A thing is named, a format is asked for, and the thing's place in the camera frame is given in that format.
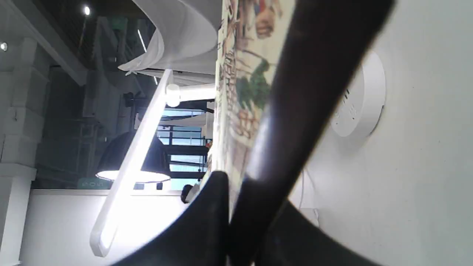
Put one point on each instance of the painted paper folding fan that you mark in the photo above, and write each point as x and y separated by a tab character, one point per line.
285	67

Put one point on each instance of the black pendant ceiling lamp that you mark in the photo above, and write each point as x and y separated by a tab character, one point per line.
141	163

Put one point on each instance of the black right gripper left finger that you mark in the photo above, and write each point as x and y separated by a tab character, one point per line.
197	237

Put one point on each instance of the white desk lamp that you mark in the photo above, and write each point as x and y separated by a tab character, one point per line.
356	118

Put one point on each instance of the grey backdrop curtain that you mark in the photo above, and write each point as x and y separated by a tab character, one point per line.
185	38

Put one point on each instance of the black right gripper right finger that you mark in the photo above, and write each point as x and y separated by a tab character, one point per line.
294	241

